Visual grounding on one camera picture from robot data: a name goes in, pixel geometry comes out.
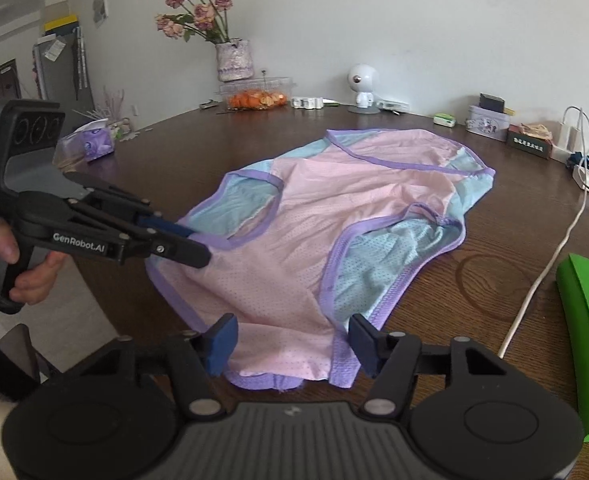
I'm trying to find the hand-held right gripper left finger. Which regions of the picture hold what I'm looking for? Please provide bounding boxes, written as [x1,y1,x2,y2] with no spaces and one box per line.
[97,312,239,417]

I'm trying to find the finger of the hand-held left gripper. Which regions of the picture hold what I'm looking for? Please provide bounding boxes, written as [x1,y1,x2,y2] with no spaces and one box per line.
[67,201,212,270]
[67,171,196,239]

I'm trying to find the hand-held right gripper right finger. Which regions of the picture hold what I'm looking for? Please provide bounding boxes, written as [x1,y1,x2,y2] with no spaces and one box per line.
[349,312,508,417]

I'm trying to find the pink blue mesh vest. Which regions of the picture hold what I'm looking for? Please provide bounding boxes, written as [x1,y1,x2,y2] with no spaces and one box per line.
[144,129,498,392]

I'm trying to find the person's left hand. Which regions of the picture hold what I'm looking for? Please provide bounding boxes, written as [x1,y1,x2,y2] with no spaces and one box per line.
[0,220,69,307]

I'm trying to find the purple tissue pack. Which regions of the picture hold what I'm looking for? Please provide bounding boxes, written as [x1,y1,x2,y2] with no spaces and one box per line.
[54,119,116,163]

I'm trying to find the grey refrigerator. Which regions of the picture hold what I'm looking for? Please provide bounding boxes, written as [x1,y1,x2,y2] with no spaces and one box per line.
[32,24,95,116]

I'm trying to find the white stick bundle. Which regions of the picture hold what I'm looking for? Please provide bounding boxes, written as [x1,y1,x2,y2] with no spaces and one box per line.
[102,85,128,121]

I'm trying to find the clear plastic container orange peels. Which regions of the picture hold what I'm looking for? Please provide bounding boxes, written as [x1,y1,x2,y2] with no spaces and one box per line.
[219,76,294,111]

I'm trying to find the yellow box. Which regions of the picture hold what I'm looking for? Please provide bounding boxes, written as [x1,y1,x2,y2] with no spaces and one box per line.
[44,12,82,36]

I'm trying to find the purple white flower vase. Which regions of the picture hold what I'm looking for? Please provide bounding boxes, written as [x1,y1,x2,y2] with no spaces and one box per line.
[215,39,255,82]

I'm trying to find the dried pink rose bouquet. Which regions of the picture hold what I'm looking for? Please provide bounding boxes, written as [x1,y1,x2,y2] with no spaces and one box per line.
[154,0,235,45]

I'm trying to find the green plastic sheet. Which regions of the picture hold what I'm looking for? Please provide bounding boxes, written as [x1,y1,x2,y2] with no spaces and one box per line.
[556,254,589,443]

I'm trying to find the white robot figurine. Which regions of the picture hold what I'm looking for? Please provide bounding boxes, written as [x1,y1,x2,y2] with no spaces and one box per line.
[345,62,386,114]

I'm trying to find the printed tin box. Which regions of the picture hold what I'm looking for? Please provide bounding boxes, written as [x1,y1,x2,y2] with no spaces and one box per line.
[465,105,512,142]

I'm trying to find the dark box with green label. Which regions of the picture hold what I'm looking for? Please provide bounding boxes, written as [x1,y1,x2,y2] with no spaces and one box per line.
[506,127,554,162]

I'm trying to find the tan snack packet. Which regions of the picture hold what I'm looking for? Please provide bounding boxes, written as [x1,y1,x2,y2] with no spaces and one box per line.
[519,122,555,140]

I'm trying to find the white cable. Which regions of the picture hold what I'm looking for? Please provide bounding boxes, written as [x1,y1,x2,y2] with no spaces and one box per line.
[497,105,589,357]

